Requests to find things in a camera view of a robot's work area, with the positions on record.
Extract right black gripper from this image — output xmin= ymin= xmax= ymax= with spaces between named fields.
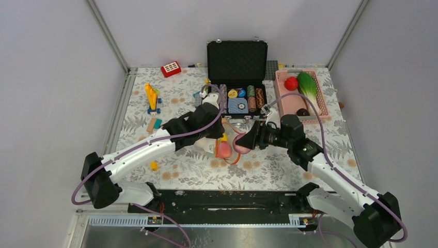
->
xmin=236 ymin=120 xmax=292 ymax=150

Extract purple toy onion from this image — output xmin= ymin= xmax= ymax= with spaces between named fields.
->
xmin=232 ymin=133 xmax=251 ymax=154

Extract yellow toy banana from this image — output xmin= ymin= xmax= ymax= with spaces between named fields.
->
xmin=220 ymin=133 xmax=228 ymax=142

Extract pink toy peach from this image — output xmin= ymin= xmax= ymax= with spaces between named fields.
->
xmin=216 ymin=142 xmax=233 ymax=159

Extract clear orange-zip bag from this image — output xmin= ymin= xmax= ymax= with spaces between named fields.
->
xmin=194 ymin=118 xmax=244 ymax=165

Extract dark toy eggplant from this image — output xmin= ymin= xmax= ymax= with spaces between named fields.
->
xmin=296 ymin=108 xmax=310 ymax=117

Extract red toy strawberry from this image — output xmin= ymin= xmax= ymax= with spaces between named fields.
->
xmin=284 ymin=76 xmax=299 ymax=91

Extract green white bok choy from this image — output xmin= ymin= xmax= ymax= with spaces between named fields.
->
xmin=297 ymin=72 xmax=321 ymax=115

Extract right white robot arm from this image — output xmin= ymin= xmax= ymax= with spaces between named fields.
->
xmin=236 ymin=115 xmax=402 ymax=247

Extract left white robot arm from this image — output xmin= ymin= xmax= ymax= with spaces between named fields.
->
xmin=80 ymin=93 xmax=224 ymax=212

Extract teal blue block stack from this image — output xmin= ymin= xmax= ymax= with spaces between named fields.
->
xmin=193 ymin=91 xmax=202 ymax=107

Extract pink plastic basket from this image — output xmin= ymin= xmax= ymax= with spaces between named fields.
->
xmin=274 ymin=69 xmax=332 ymax=125

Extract wooden teal toy blocks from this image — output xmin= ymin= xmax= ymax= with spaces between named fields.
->
xmin=146 ymin=117 xmax=162 ymax=133

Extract black poker chip case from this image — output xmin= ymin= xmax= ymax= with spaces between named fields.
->
xmin=207 ymin=40 xmax=268 ymax=119

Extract red white toy block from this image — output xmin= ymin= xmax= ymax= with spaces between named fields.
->
xmin=161 ymin=61 xmax=182 ymax=78

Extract yellow blue toy cart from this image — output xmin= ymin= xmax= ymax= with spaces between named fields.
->
xmin=145 ymin=83 xmax=162 ymax=115

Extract small yellow toy piece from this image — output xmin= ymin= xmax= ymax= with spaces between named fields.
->
xmin=150 ymin=161 xmax=159 ymax=171

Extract grey building baseplate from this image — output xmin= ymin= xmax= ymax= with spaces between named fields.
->
xmin=264 ymin=60 xmax=279 ymax=81

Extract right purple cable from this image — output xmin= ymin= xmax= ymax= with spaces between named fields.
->
xmin=262 ymin=92 xmax=409 ymax=248

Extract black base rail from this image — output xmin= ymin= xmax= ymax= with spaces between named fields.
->
xmin=145 ymin=189 xmax=321 ymax=226

